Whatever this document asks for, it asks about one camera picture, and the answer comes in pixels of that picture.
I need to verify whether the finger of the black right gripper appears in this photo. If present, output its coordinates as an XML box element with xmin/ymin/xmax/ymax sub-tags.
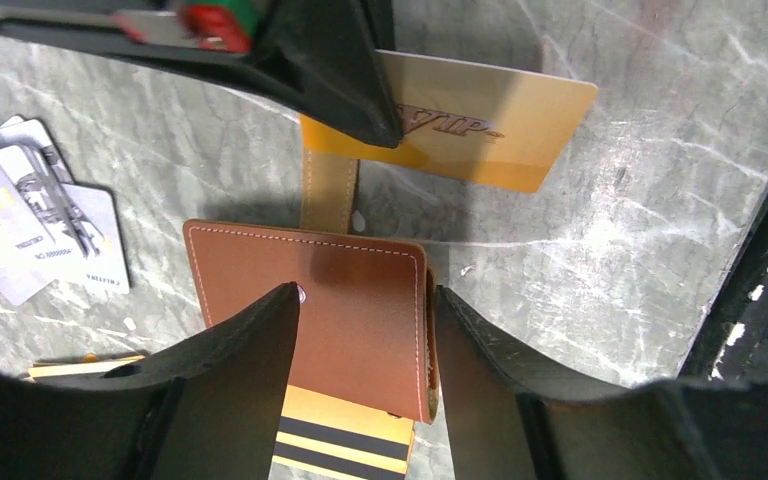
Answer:
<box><xmin>0</xmin><ymin>1</ymin><xmax>403</xmax><ymax>147</ymax></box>

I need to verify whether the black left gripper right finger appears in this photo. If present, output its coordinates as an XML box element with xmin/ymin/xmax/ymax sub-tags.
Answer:
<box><xmin>435</xmin><ymin>287</ymin><xmax>768</xmax><ymax>479</ymax></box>

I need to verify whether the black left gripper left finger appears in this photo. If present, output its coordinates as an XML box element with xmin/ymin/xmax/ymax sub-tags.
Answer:
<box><xmin>0</xmin><ymin>283</ymin><xmax>300</xmax><ymax>479</ymax></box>

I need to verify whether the brown leather card holder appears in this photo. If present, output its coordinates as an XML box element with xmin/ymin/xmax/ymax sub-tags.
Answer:
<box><xmin>182</xmin><ymin>150</ymin><xmax>439</xmax><ymax>423</ymax></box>

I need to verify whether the gold VIP card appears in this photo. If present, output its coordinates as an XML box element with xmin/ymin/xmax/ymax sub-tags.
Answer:
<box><xmin>301</xmin><ymin>51</ymin><xmax>598</xmax><ymax>193</ymax></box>

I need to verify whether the gold card stack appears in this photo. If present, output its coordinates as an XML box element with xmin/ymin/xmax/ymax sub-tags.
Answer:
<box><xmin>26</xmin><ymin>354</ymin><xmax>417</xmax><ymax>480</ymax></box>

